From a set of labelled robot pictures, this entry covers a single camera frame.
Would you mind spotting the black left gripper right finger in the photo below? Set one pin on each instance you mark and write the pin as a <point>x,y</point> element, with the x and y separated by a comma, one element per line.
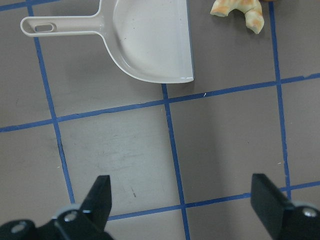
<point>283,218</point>

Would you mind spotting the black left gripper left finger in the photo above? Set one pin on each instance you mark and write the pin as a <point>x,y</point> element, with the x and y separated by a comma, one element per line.
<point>88,222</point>

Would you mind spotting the beige plastic dustpan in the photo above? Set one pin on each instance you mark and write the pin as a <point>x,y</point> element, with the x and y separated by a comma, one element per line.
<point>148,40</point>

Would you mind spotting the toy croissant bread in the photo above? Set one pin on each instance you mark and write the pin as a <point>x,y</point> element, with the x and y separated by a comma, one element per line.
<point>252,10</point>

